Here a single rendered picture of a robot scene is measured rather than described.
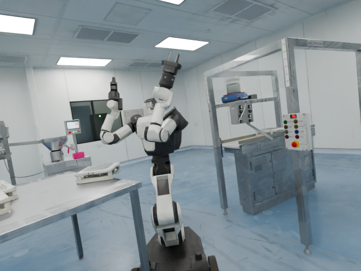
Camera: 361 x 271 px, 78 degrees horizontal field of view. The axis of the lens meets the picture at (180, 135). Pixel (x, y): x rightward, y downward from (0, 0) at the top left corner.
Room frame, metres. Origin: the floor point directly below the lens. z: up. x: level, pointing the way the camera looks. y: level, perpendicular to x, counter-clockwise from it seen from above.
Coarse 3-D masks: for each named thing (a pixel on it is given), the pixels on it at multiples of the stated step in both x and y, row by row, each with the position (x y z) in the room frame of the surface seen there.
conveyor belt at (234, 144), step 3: (279, 135) 2.58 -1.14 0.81; (249, 138) 2.65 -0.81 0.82; (267, 138) 2.48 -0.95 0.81; (234, 141) 2.54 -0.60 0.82; (237, 141) 2.51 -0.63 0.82; (252, 141) 2.37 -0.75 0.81; (225, 144) 2.46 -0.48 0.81; (228, 144) 2.42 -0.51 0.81; (231, 144) 2.38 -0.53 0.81; (234, 144) 2.34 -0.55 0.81; (237, 144) 2.31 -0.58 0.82; (240, 144) 2.28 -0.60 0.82; (225, 147) 2.46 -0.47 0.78; (228, 147) 2.41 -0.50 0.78; (231, 147) 2.37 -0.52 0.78; (234, 147) 2.33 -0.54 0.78; (237, 147) 2.28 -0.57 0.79
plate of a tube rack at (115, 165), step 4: (116, 164) 1.65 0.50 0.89; (108, 168) 1.52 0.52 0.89; (112, 168) 1.52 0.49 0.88; (80, 172) 1.52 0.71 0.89; (84, 172) 1.50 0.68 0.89; (88, 172) 1.48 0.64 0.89; (92, 172) 1.48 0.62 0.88; (96, 172) 1.48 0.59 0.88; (100, 172) 1.48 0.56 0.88; (104, 172) 1.48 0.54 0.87; (76, 176) 1.48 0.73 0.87
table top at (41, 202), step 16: (48, 176) 1.93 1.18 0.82; (64, 176) 1.82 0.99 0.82; (32, 192) 1.42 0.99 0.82; (48, 192) 1.36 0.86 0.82; (64, 192) 1.31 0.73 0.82; (80, 192) 1.26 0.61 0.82; (96, 192) 1.22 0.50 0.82; (112, 192) 1.18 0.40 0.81; (16, 208) 1.13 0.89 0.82; (32, 208) 1.10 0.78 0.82; (48, 208) 1.06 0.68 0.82; (64, 208) 1.03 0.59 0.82; (80, 208) 1.05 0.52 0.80; (0, 224) 0.93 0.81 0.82; (16, 224) 0.91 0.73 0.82; (32, 224) 0.91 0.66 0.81; (48, 224) 0.95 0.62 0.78; (0, 240) 0.83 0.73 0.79
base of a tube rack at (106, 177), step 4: (116, 168) 1.73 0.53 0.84; (120, 168) 1.72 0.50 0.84; (112, 172) 1.60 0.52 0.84; (116, 172) 1.59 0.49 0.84; (96, 176) 1.53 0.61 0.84; (100, 176) 1.51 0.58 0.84; (104, 176) 1.49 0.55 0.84; (108, 176) 1.49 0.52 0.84; (112, 176) 1.49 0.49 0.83; (80, 180) 1.48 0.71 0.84; (84, 180) 1.48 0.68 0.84; (88, 180) 1.48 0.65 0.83; (92, 180) 1.48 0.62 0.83; (96, 180) 1.48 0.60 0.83; (100, 180) 1.48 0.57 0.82
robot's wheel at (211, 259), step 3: (210, 255) 1.50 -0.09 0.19; (213, 255) 1.48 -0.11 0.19; (210, 258) 1.45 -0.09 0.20; (213, 258) 1.44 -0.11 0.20; (210, 261) 1.42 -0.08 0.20; (213, 261) 1.42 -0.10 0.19; (216, 261) 1.42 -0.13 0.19; (210, 264) 1.40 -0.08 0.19; (213, 264) 1.40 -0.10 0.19; (216, 264) 1.40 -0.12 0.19; (210, 267) 1.40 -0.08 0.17; (213, 267) 1.38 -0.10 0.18; (216, 267) 1.38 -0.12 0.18; (213, 270) 1.37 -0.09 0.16; (216, 270) 1.37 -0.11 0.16
